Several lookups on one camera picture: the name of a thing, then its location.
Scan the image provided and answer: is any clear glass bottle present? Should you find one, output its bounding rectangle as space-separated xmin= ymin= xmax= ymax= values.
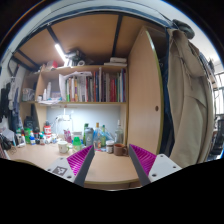
xmin=115 ymin=122 xmax=124 ymax=143

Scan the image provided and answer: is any small white-lidded jar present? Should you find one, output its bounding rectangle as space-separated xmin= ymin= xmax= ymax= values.
xmin=106 ymin=140 xmax=114 ymax=154

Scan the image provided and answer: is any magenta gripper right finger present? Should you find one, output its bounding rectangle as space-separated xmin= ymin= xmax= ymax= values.
xmin=129 ymin=144 xmax=181 ymax=186

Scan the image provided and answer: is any wooden wardrobe door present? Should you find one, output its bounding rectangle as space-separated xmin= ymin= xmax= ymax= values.
xmin=127 ymin=27 xmax=164 ymax=154

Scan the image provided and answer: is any row of books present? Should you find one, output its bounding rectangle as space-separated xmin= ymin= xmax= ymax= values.
xmin=59 ymin=67 xmax=126 ymax=103

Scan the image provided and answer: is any red and white canister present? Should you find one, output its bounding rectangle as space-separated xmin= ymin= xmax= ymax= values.
xmin=44 ymin=121 xmax=51 ymax=138

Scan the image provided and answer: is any green plastic cup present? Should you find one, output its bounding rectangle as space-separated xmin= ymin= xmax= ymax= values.
xmin=73 ymin=137 xmax=82 ymax=152

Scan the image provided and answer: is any green glass bottle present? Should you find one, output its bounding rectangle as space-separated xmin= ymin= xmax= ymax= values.
xmin=101 ymin=125 xmax=106 ymax=148

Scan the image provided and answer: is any brown ceramic mug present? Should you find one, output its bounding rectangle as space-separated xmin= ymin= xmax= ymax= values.
xmin=114 ymin=143 xmax=128 ymax=156

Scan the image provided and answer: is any clear plastic water bottle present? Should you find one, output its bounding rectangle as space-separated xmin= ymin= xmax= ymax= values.
xmin=93 ymin=122 xmax=101 ymax=149

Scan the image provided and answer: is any beige hanging coat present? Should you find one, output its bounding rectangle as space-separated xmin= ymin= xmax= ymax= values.
xmin=167 ymin=29 xmax=214 ymax=168

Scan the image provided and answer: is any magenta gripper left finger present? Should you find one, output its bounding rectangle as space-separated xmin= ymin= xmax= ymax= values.
xmin=46 ymin=146 xmax=95 ymax=187

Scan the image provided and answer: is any fluorescent tube light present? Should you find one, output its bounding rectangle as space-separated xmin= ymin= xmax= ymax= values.
xmin=55 ymin=44 xmax=66 ymax=62

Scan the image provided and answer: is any wooden bookshelf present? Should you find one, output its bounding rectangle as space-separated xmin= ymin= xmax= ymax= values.
xmin=18 ymin=63 xmax=129 ymax=145

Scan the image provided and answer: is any white ceramic mug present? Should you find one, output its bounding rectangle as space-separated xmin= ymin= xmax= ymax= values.
xmin=58 ymin=141 xmax=69 ymax=154

